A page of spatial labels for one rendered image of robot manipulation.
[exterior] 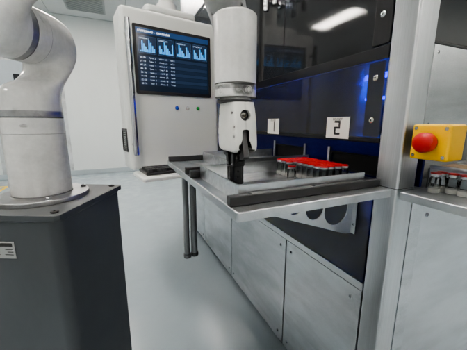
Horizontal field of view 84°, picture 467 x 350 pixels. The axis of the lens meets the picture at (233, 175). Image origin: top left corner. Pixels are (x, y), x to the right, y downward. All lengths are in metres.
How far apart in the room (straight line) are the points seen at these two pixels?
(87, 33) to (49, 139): 5.52
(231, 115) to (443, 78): 0.50
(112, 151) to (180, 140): 4.59
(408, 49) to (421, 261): 0.54
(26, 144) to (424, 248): 0.99
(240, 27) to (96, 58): 5.60
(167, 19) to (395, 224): 1.29
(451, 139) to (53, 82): 0.83
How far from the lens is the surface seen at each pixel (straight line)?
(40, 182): 0.71
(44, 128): 0.70
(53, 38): 0.75
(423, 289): 0.96
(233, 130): 0.50
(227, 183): 0.55
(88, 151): 5.99
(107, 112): 5.94
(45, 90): 0.71
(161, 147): 1.40
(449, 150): 0.64
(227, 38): 0.53
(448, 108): 0.82
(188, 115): 1.45
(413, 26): 0.72
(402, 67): 0.71
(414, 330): 1.02
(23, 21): 0.69
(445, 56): 0.79
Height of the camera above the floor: 1.03
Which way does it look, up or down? 11 degrees down
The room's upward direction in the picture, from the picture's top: straight up
